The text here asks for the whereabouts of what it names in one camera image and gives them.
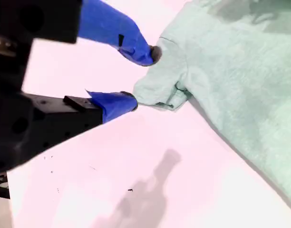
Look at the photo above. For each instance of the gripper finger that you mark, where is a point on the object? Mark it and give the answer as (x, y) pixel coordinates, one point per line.
(112, 26)
(112, 107)

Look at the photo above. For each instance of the pale green T-shirt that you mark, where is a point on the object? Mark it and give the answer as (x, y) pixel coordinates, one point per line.
(231, 83)

